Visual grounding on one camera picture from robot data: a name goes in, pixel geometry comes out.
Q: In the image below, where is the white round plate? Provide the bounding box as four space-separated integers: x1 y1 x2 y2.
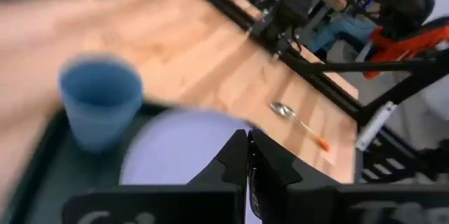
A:
119 107 262 224

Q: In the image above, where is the orange fabric item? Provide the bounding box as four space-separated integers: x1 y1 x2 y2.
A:
363 24 449 80

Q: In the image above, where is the black office chair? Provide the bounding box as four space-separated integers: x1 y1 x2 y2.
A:
366 0 436 39

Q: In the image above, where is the blue plastic cup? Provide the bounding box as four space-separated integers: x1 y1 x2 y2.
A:
57 53 145 153

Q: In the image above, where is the seated person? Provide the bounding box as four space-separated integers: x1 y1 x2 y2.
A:
307 0 379 53

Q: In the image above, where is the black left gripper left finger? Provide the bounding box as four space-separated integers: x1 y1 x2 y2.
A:
188 129 249 190

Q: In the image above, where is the white label bracket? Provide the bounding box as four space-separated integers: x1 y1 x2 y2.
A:
355 100 398 152

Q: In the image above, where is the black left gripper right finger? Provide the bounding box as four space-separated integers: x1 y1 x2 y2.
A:
249 128 338 220

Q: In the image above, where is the black frame strut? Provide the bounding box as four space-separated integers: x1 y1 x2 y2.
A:
294 58 449 126

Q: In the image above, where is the spoon with orange handle tip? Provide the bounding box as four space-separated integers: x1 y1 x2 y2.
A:
269 101 331 152

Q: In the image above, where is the black table edge rail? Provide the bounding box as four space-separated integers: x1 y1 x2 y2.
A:
171 0 368 125

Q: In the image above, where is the dark green plastic tray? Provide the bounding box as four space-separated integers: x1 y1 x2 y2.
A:
0 100 169 224

